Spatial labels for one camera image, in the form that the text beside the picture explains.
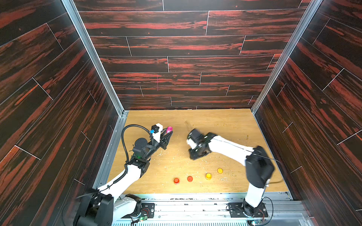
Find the magenta paint jar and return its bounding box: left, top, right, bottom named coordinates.
left=166, top=126, right=173, bottom=134

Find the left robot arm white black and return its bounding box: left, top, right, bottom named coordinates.
left=73, top=128, right=173, bottom=226

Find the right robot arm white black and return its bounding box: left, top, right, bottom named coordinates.
left=187, top=129, right=275, bottom=217

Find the red-orange paint jar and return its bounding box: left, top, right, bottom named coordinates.
left=173, top=178, right=180, bottom=185

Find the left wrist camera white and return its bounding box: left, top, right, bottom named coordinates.
left=150, top=123, right=163, bottom=143

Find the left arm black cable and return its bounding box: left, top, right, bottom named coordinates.
left=121, top=124, right=152, bottom=166

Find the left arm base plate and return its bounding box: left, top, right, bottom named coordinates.
left=121, top=202, right=156, bottom=219

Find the aluminium front rail frame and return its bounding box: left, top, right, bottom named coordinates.
left=111, top=193, right=314, bottom=226

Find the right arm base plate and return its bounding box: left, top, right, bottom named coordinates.
left=226, top=202, right=269, bottom=218

